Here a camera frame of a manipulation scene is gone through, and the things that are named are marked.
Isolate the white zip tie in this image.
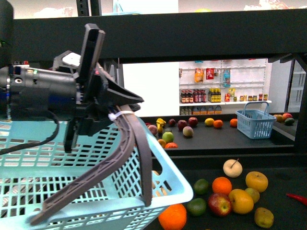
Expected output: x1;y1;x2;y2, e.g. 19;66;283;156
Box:
108;110;134;121

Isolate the cream pear right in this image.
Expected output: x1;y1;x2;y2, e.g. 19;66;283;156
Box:
223;159;243;178

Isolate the orange at tray front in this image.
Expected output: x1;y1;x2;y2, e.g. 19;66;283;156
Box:
158;204;187;230

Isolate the grey-brown basket handle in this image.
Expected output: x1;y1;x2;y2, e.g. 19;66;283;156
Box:
30;105;152;226

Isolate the light blue shopping basket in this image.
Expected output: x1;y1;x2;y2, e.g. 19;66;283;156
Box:
0;123;193;230

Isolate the red-yellow apple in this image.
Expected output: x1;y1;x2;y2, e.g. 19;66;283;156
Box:
208;193;232;217

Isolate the green lime lower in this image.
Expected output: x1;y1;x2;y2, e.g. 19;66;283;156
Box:
187;198;207;217

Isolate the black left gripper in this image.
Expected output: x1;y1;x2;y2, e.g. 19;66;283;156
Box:
52;23;144;153

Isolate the black shelf frame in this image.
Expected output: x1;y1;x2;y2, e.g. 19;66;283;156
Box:
13;8;307;154

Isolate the far yellow lemon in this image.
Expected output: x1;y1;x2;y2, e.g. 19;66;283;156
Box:
204;118;214;127

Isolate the small greenish yellow fruit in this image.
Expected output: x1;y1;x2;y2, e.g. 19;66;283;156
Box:
245;188;260;204

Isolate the brownish yellow fruit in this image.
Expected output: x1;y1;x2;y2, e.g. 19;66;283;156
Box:
254;207;274;229

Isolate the green lime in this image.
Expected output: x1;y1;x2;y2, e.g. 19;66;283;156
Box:
193;179;210;195
187;198;207;217

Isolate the small orange at right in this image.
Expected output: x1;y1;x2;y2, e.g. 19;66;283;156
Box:
212;177;232;196

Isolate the red chili pepper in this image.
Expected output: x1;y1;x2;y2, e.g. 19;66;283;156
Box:
286;193;307;206

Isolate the yellow-orange apple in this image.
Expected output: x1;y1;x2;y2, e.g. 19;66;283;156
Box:
245;171;269;193

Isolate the green lime upper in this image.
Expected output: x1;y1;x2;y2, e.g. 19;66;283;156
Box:
193;179;210;195

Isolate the far green apple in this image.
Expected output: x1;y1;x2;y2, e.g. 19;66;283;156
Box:
162;132;174;143

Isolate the small blue basket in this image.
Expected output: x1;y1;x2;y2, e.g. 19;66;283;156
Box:
236;101;277;139

